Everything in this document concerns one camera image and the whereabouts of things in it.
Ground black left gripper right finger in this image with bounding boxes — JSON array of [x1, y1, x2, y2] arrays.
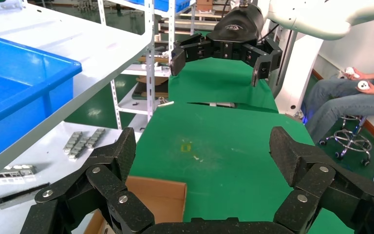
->
[[268, 126, 374, 234]]

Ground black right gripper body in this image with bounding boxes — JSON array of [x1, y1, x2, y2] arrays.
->
[[206, 3, 265, 61]]

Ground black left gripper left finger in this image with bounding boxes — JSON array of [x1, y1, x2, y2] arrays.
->
[[19, 127, 155, 234]]

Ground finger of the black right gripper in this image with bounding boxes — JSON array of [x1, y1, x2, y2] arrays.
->
[[242, 35, 283, 88], [169, 32, 213, 77]]

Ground brown cardboard box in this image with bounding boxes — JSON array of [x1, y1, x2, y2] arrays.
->
[[83, 175, 187, 234]]

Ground blue plastic tray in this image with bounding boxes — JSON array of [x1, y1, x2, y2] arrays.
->
[[0, 32, 83, 169]]

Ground person right hand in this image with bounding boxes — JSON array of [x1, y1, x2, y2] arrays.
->
[[344, 67, 367, 80]]

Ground wooden slat stack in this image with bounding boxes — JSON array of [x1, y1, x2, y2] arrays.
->
[[158, 11, 223, 36]]

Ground white robot torso column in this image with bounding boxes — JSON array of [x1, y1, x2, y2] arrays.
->
[[275, 32, 324, 116]]

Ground silver slotted connector strip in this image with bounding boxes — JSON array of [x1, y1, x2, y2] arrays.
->
[[85, 128, 106, 149], [67, 136, 94, 161], [62, 131, 83, 154]]

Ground green table cloth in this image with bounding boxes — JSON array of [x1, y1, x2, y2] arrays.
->
[[168, 58, 280, 114], [129, 102, 357, 234]]

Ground small brown carton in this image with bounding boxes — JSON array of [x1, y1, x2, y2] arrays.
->
[[196, 0, 214, 12]]

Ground blue storage bins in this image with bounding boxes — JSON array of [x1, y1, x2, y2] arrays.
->
[[132, 0, 191, 13]]

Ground chrome wheeled stool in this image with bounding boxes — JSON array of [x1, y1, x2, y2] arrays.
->
[[319, 115, 373, 167]]

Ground white metal storage rack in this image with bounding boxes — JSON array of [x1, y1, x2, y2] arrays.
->
[[96, 0, 201, 132]]

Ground white board sheet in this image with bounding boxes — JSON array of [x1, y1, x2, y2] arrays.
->
[[0, 122, 147, 234]]

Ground seated person in jeans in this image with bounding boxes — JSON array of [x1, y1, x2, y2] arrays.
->
[[303, 69, 374, 145]]

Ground narrow dark metal channel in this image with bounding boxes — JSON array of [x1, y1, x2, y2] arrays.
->
[[0, 182, 51, 212]]

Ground silver slotted metal piece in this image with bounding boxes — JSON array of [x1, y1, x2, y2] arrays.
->
[[0, 164, 37, 186]]

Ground white metal shelf rack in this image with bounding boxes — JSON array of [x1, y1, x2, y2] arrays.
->
[[0, 2, 154, 187]]

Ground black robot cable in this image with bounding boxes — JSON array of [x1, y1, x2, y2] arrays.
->
[[259, 23, 280, 42]]

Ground grey perforated angle post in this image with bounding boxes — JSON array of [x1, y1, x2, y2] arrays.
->
[[143, 0, 158, 123]]

